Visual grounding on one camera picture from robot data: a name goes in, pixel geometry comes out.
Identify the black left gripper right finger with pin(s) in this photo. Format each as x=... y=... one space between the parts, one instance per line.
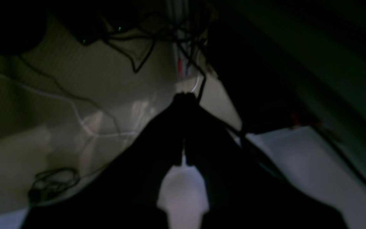
x=241 y=193

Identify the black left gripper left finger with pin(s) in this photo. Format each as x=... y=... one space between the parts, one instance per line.
x=125 y=194

